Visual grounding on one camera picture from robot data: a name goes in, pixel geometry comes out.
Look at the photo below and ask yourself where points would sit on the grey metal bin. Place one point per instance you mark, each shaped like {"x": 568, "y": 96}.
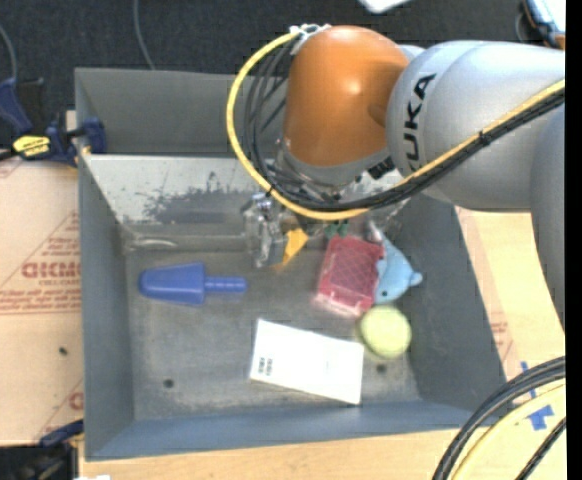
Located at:
{"x": 196, "y": 348}

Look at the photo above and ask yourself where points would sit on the brown cardboard board, red print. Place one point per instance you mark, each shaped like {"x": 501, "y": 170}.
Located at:
{"x": 31, "y": 288}

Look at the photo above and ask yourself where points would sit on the white flat box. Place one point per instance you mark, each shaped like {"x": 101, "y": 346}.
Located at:
{"x": 306, "y": 360}

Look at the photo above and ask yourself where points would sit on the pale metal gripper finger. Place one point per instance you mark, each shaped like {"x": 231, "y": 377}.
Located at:
{"x": 261, "y": 250}
{"x": 281, "y": 248}

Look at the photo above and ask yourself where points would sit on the red mesh box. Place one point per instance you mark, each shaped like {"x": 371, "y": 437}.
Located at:
{"x": 347, "y": 275}

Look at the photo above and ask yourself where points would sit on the yellow-green ball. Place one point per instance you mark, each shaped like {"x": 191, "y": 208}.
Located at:
{"x": 385, "y": 332}

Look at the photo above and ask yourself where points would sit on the blue cone-shaped toy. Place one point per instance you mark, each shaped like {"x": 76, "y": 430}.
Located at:
{"x": 176, "y": 283}

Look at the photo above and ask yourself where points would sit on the yellow wedge-shaped piece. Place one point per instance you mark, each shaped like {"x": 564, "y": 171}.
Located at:
{"x": 296, "y": 245}

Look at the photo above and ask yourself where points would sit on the light blue toy dolphin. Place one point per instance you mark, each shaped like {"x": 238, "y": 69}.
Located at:
{"x": 393, "y": 278}

